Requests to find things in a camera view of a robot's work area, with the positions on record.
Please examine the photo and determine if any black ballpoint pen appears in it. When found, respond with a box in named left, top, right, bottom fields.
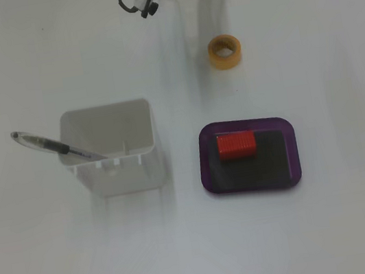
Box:
left=10, top=117, right=110, bottom=174

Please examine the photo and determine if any purple plastic tray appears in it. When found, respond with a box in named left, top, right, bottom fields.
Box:
left=193, top=109, right=306, bottom=203

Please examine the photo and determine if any yellow tape roll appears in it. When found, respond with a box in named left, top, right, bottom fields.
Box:
left=204, top=32, right=246, bottom=73

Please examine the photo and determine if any white plastic pen holder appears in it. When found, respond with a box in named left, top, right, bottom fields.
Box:
left=52, top=96, right=167, bottom=203

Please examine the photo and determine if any red cube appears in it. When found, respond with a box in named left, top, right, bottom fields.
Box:
left=215, top=128, right=259, bottom=165

